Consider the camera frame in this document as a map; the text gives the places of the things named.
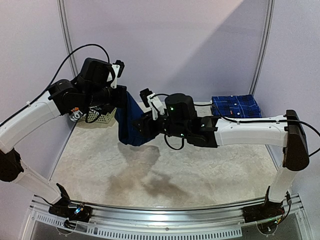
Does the aluminium front rail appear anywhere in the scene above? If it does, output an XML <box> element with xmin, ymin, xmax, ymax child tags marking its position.
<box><xmin>21</xmin><ymin>194</ymin><xmax>313</xmax><ymax>240</ymax></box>

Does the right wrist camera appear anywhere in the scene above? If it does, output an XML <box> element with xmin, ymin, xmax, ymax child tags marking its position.
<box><xmin>139</xmin><ymin>88</ymin><xmax>168</xmax><ymax>121</ymax></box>

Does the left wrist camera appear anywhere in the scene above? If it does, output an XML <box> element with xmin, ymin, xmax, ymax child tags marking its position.
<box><xmin>106</xmin><ymin>59</ymin><xmax>125</xmax><ymax>89</ymax></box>

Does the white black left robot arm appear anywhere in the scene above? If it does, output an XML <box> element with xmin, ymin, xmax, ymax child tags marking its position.
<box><xmin>0</xmin><ymin>58</ymin><xmax>127</xmax><ymax>217</ymax></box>

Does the solid blue garment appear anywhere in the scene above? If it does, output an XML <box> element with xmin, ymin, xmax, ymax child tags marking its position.
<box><xmin>114</xmin><ymin>91</ymin><xmax>155</xmax><ymax>147</ymax></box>

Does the black white orange printed shirt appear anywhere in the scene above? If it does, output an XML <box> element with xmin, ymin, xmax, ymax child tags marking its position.
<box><xmin>69</xmin><ymin>107</ymin><xmax>101</xmax><ymax>123</ymax></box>

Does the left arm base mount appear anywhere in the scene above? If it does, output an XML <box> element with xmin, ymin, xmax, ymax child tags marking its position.
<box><xmin>48</xmin><ymin>183</ymin><xmax>93</xmax><ymax>223</ymax></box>

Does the cream perforated laundry basket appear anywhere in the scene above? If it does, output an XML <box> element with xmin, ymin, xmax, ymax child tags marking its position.
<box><xmin>81</xmin><ymin>107</ymin><xmax>117</xmax><ymax>124</ymax></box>

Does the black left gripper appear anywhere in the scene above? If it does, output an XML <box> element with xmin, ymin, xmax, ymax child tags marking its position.
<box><xmin>83</xmin><ymin>84</ymin><xmax>127</xmax><ymax>108</ymax></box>

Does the blue plaid flannel shirt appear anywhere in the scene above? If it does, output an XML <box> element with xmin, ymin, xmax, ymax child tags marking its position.
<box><xmin>211</xmin><ymin>94</ymin><xmax>262</xmax><ymax>118</ymax></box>

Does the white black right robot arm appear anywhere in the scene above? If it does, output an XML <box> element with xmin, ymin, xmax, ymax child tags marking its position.
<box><xmin>133</xmin><ymin>89</ymin><xmax>310</xmax><ymax>218</ymax></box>

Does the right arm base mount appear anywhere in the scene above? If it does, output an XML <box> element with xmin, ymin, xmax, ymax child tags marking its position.
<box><xmin>242</xmin><ymin>186</ymin><xmax>292</xmax><ymax>225</ymax></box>

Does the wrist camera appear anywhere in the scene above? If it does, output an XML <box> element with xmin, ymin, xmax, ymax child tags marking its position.
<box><xmin>106</xmin><ymin>59</ymin><xmax>125</xmax><ymax>89</ymax></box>
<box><xmin>139</xmin><ymin>88</ymin><xmax>168</xmax><ymax>121</ymax></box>

